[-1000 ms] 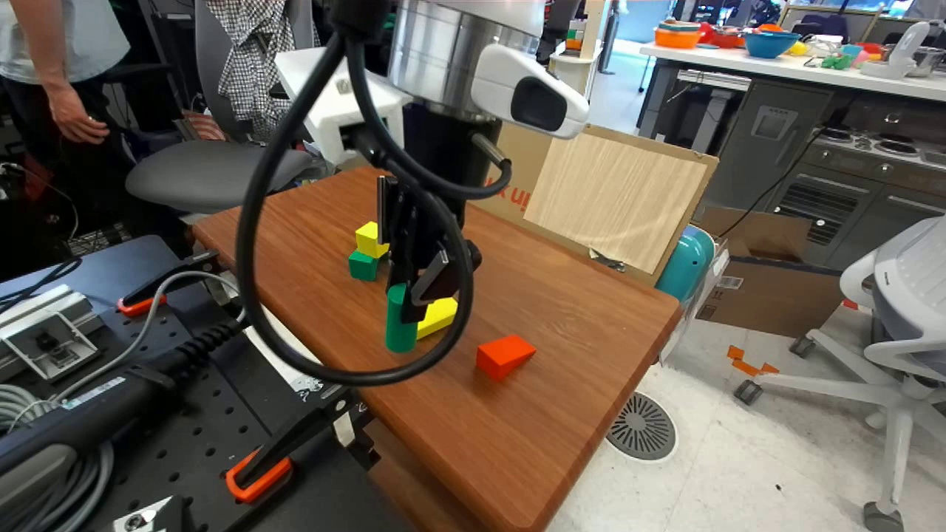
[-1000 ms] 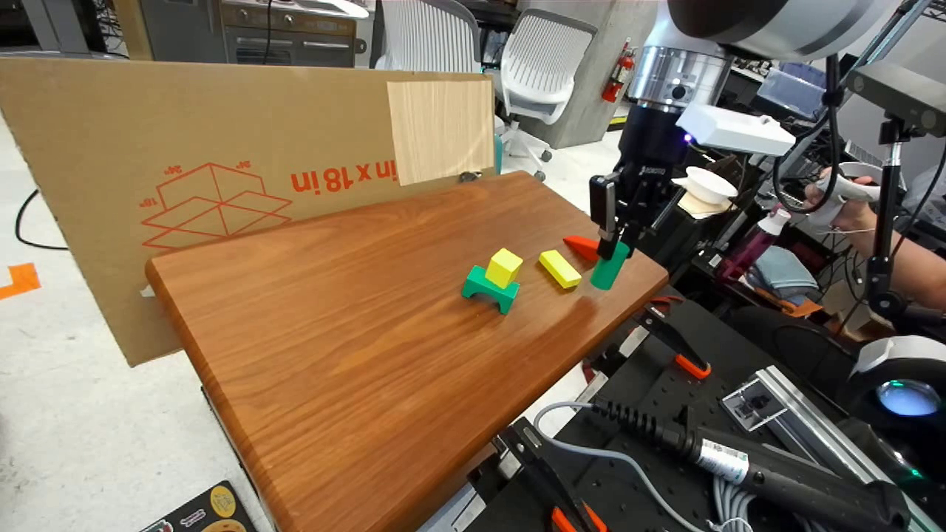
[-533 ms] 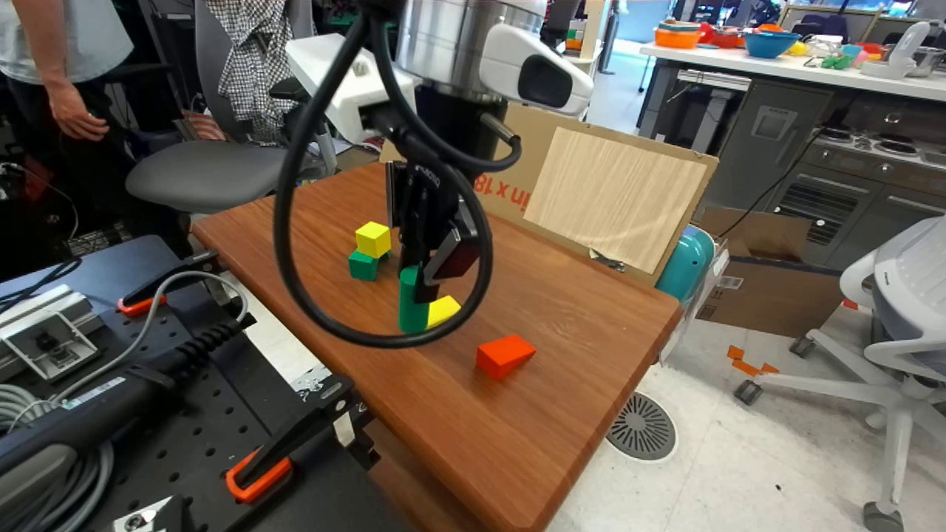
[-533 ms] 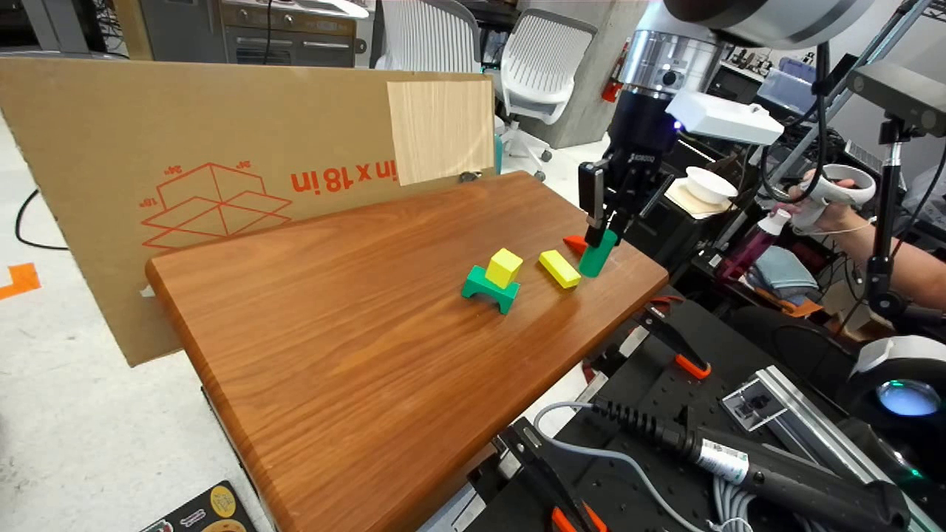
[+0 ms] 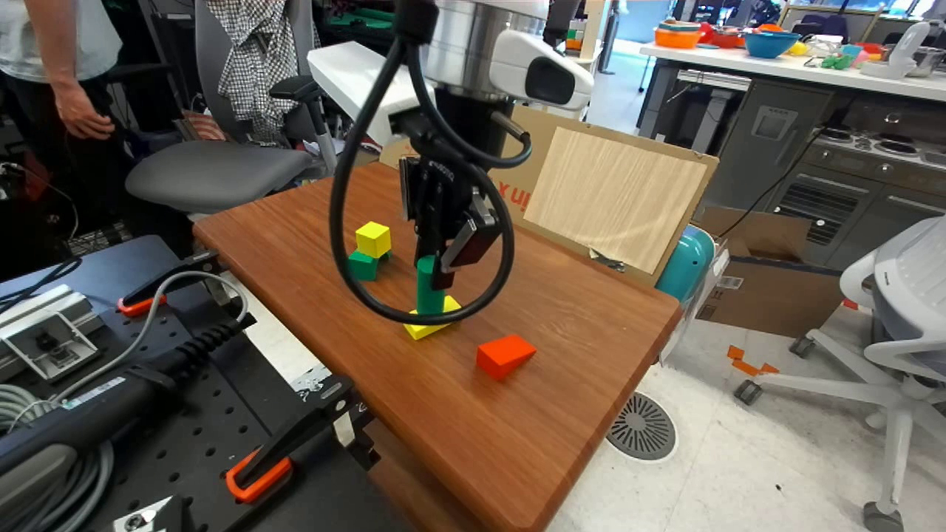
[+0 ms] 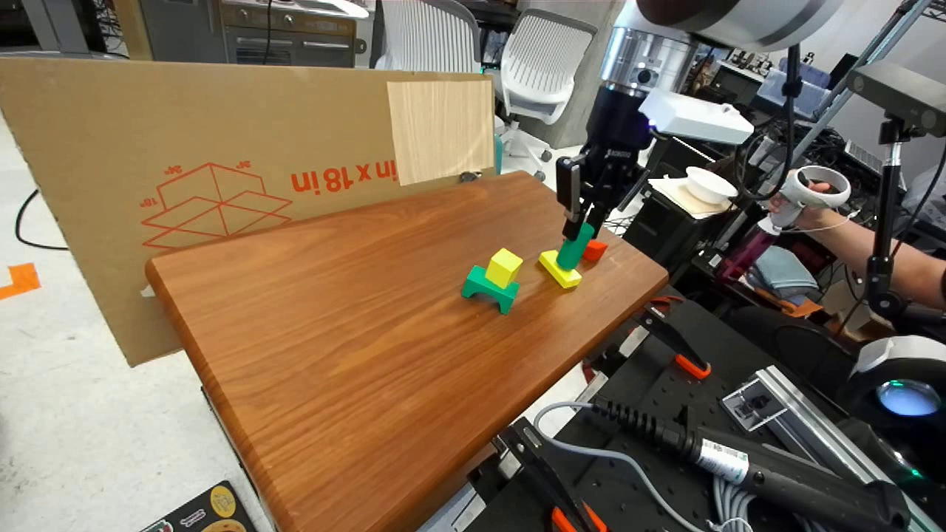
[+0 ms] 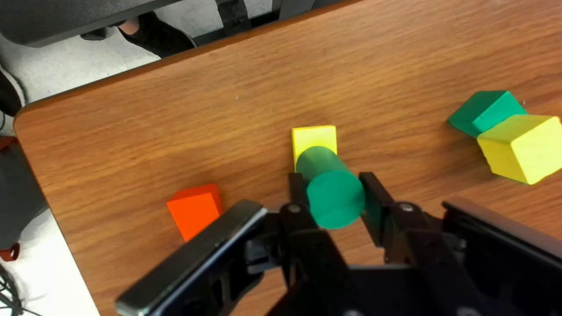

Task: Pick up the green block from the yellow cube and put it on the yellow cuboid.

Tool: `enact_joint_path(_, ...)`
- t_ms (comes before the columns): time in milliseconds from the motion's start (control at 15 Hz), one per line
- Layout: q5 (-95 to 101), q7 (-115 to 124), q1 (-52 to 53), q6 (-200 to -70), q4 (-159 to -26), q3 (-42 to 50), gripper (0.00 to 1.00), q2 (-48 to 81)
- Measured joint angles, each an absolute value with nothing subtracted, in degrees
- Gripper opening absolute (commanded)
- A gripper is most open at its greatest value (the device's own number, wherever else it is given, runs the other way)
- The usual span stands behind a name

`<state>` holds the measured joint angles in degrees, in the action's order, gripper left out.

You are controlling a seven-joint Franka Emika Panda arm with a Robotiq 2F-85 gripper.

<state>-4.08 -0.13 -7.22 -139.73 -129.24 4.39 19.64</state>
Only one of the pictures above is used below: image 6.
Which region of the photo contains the grey cable bundle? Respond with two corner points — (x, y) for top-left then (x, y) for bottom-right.
(705, 483), (780, 532)

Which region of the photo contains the thin grey cable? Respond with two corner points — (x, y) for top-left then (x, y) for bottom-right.
(531, 395), (707, 532)

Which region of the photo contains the blue cloth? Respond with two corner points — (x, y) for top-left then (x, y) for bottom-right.
(751, 243), (822, 299)

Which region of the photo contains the light wooden panel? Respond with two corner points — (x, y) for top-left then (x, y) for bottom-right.
(386, 76), (498, 189)

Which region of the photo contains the cardboard box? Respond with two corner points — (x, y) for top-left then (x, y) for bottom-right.
(0, 56), (500, 369)

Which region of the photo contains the dark metal cabinet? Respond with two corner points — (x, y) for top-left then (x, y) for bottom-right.
(136, 0), (380, 72)

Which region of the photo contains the yellow cube block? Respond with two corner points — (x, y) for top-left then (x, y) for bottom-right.
(485, 245), (528, 292)

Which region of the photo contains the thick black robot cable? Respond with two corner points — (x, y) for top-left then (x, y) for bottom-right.
(590, 395), (915, 532)

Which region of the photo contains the grey camera box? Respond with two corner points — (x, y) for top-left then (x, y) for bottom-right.
(848, 59), (946, 138)

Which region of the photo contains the black clamp with orange handle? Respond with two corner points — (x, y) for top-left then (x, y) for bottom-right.
(644, 304), (715, 385)
(498, 419), (616, 532)

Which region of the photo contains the pale mesh office chair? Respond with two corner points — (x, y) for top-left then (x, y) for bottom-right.
(380, 0), (485, 76)

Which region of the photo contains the white office chair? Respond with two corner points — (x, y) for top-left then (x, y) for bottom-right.
(498, 10), (594, 128)

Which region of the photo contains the white rectangular box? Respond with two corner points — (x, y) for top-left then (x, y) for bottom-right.
(639, 90), (758, 147)

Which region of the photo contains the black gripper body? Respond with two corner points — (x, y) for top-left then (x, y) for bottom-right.
(553, 85), (656, 217)

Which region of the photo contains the grey plate with black marker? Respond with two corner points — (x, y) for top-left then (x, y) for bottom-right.
(721, 379), (794, 438)

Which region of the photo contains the black floor cable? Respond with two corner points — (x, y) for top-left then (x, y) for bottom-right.
(13, 187), (71, 254)

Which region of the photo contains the yellow cuboid block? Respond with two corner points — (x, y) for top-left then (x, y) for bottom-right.
(537, 249), (587, 292)

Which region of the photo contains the person's bare forearm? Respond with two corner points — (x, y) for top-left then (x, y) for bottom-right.
(825, 208), (946, 313)

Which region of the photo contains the orange floor tape mark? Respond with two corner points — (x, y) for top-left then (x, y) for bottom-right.
(0, 260), (46, 304)

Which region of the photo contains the green and yellow block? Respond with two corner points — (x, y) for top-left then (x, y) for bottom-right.
(458, 264), (523, 319)

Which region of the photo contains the black tripod stand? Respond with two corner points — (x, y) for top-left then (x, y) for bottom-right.
(865, 113), (915, 322)

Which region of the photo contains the white round stack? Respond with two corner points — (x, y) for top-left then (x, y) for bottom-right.
(684, 163), (743, 209)

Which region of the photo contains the black card with gold coins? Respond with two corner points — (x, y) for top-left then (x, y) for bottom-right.
(142, 480), (262, 532)

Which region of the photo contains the silver aluminium rail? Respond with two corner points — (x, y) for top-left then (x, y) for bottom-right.
(751, 364), (946, 532)

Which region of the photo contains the person's hand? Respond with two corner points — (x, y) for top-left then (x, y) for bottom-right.
(766, 193), (840, 239)

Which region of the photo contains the white ring controller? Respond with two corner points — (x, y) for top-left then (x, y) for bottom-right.
(780, 163), (854, 212)

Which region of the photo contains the green cylinder block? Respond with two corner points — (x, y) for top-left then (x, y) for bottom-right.
(556, 220), (600, 276)

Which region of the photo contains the black box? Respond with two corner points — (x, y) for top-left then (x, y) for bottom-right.
(625, 189), (751, 289)

